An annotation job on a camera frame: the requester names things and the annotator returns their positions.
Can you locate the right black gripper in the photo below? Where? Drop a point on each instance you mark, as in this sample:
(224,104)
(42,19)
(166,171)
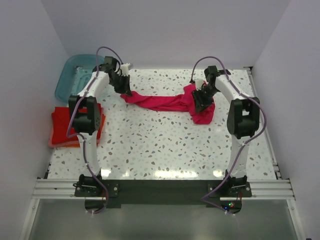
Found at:
(200,104)

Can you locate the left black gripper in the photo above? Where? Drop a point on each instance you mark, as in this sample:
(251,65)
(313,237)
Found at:
(126,88)

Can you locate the magenta t-shirt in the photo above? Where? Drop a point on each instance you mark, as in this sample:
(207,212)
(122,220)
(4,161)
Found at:
(179,103)

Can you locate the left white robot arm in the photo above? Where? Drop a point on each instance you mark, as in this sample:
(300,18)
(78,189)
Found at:
(85,116)

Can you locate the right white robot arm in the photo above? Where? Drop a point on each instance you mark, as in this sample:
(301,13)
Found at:
(243,119)

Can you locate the folded red t-shirt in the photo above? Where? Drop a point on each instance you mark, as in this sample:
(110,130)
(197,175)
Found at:
(60,119)

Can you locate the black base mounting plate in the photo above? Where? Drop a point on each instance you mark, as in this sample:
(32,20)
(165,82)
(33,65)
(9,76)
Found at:
(113,194)

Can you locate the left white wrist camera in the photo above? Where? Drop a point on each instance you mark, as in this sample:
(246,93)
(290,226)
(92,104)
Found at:
(125,69)

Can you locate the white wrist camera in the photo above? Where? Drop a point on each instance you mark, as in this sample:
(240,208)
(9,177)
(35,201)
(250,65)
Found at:
(199,84)
(125,69)

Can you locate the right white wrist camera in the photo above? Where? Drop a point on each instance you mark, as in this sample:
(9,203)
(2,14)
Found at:
(199,84)

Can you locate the aluminium frame rail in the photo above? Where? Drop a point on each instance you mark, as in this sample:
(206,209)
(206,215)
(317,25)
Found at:
(260,189)

